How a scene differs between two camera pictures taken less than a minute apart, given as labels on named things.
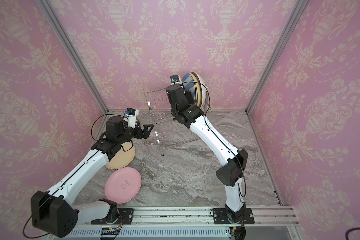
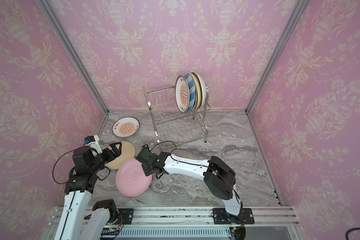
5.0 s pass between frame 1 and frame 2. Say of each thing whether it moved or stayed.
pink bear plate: moved
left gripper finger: moved
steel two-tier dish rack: stayed
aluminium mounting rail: stayed
